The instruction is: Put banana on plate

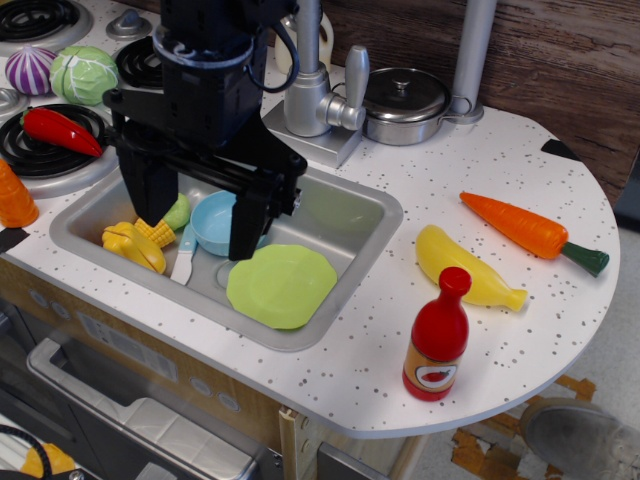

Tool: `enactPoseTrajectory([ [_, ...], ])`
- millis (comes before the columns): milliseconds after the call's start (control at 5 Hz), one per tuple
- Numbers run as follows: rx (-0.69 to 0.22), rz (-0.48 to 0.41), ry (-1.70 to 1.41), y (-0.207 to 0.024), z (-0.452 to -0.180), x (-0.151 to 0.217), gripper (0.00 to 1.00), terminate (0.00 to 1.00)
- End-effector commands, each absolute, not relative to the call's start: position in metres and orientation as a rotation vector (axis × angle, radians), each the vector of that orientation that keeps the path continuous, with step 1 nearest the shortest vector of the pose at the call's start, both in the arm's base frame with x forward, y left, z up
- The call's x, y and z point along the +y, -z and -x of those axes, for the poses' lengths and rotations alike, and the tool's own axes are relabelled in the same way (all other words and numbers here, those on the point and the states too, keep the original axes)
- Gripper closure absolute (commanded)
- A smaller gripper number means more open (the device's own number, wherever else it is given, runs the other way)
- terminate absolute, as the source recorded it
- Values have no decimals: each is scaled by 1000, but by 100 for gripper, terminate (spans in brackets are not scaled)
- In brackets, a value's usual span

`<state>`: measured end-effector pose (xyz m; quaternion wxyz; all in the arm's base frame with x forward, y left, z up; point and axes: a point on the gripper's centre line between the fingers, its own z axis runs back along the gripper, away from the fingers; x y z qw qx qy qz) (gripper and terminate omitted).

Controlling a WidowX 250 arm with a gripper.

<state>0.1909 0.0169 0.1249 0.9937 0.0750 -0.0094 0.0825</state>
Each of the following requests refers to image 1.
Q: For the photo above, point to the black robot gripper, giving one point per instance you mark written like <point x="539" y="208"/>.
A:
<point x="205" y="124"/>

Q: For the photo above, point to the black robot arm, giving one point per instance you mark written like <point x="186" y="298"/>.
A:
<point x="216" y="35"/>

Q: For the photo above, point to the light green plastic plate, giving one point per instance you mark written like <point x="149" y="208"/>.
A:
<point x="281" y="286"/>

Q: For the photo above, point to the light blue plastic bowl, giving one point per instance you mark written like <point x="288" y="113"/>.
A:
<point x="211" y="221"/>

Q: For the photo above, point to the yellow toy corn cob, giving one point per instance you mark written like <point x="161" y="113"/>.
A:
<point x="164" y="232"/>

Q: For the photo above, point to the silver toy sink basin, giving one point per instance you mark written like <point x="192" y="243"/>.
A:
<point x="350" y="224"/>

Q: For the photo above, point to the silver toy faucet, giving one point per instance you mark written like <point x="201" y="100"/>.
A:
<point x="318" y="123"/>

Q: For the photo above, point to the black middle stove burner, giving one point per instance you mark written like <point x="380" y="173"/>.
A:
<point x="138" y="65"/>

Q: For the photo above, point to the black stove burner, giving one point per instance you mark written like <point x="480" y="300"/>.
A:
<point x="138" y="65"/>
<point x="48" y="24"/>
<point x="49" y="170"/>

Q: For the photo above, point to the red toy chili pepper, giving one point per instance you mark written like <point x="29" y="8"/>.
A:
<point x="54" y="128"/>

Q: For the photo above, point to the cream toy milk jug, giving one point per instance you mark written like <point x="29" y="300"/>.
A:
<point x="326" y="43"/>

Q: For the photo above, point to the green toy cabbage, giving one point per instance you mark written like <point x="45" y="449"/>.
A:
<point x="82" y="74"/>

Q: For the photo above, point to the black front stove burner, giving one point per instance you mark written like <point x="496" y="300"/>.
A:
<point x="49" y="170"/>

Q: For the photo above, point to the orange toy juice bottle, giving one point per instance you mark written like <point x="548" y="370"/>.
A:
<point x="18" y="208"/>

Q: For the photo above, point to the silver stove knob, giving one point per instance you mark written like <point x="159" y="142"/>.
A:
<point x="129" y="26"/>

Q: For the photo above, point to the purple toy onion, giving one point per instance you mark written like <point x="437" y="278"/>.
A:
<point x="28" y="70"/>

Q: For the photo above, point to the silver pot with lid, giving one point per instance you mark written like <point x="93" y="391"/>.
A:
<point x="406" y="106"/>

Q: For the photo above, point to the black back stove burner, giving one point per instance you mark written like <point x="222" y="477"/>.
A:
<point x="48" y="24"/>

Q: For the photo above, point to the red toy ketchup bottle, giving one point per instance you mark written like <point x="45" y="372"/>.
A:
<point x="438" y="340"/>

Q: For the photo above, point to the grey vertical support pole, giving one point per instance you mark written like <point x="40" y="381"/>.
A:
<point x="466" y="107"/>

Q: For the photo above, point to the orange toy carrot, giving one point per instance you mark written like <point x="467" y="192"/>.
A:
<point x="538" y="235"/>

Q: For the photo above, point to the black tape patch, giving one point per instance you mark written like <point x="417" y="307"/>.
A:
<point x="559" y="149"/>

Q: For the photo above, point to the grey shoe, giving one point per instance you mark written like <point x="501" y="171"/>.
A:
<point x="581" y="439"/>

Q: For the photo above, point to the toy knife blue handle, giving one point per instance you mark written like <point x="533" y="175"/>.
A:
<point x="182" y="268"/>

